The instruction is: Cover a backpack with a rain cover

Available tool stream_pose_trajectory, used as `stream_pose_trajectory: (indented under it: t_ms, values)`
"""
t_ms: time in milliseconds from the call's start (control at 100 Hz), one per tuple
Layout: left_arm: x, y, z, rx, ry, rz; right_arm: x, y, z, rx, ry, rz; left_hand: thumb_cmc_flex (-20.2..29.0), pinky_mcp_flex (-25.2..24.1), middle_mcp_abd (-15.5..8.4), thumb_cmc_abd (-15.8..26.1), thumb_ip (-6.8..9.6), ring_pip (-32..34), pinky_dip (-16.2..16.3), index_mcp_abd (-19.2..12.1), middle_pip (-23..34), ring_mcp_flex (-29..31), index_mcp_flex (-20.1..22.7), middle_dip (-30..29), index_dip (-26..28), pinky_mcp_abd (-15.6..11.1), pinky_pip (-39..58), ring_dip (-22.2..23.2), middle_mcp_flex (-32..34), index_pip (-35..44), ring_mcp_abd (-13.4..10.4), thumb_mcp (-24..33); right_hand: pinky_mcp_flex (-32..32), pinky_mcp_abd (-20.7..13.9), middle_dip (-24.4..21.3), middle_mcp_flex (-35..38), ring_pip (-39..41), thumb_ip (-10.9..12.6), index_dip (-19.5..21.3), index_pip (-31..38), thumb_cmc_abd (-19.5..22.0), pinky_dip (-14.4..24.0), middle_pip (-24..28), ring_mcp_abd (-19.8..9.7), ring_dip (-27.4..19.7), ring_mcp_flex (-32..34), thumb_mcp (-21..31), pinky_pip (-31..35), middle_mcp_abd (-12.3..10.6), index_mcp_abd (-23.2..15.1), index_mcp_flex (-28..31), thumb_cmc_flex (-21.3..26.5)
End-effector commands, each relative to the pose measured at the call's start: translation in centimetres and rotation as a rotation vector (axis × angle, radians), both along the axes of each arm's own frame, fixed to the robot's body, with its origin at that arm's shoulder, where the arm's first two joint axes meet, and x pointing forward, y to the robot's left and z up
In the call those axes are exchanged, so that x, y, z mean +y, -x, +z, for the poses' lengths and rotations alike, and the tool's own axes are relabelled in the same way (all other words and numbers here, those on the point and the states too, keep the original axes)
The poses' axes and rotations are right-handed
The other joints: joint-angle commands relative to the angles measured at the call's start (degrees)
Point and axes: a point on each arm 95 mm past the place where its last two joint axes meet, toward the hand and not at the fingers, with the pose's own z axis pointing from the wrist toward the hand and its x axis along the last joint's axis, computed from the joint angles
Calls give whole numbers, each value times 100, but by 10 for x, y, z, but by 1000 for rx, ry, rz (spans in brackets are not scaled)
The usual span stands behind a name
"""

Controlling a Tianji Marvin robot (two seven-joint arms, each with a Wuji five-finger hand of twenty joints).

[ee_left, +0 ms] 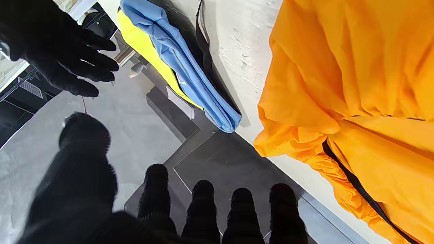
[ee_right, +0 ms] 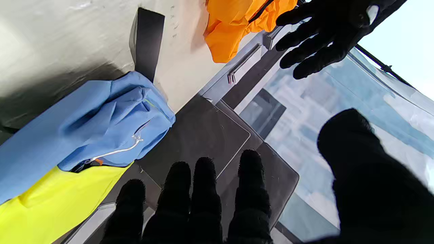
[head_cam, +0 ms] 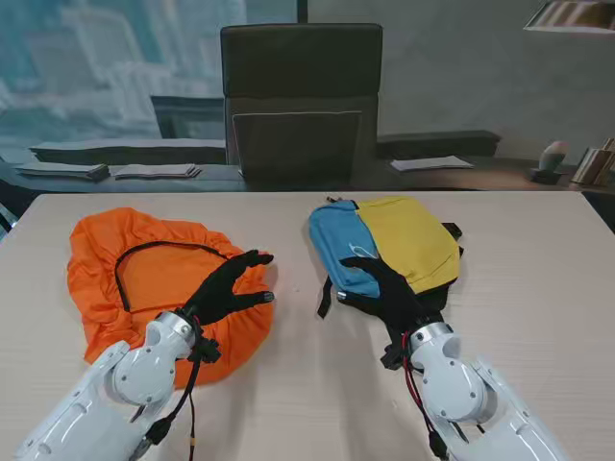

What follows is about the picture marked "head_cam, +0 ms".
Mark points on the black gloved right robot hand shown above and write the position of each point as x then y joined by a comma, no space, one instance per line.
396,298

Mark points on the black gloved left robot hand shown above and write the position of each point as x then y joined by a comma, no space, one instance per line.
216,298

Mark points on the blue yellow black backpack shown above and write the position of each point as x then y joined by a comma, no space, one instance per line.
408,230

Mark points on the orange rain cover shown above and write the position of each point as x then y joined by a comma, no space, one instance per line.
105,249

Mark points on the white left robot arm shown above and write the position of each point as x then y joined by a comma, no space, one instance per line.
139,370

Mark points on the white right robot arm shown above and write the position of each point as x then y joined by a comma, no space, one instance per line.
447,370

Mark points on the white paper sheets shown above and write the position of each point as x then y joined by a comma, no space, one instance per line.
427,163

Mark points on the thin grey paper stack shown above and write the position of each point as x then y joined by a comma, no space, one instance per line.
158,170

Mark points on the dark background desk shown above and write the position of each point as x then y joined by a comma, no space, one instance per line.
480,177

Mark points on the long dark slab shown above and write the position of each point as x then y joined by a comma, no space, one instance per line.
432,143

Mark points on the long grey slab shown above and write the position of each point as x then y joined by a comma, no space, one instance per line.
120,151

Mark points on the thick grey paper stack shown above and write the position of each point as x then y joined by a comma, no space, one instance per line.
62,170

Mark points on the egg-shaped ornament on base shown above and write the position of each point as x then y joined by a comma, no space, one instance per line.
552,156

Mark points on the row of tan books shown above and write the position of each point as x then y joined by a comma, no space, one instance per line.
593,165

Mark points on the dark brown office chair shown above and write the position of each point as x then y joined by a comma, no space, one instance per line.
298,62

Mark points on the copper lamp shade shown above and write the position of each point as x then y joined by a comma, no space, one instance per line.
576,16

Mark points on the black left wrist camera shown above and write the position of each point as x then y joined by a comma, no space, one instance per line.
209,349

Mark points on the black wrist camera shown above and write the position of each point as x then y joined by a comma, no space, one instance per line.
394,357
209,349

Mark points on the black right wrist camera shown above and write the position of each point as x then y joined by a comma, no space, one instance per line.
394,357

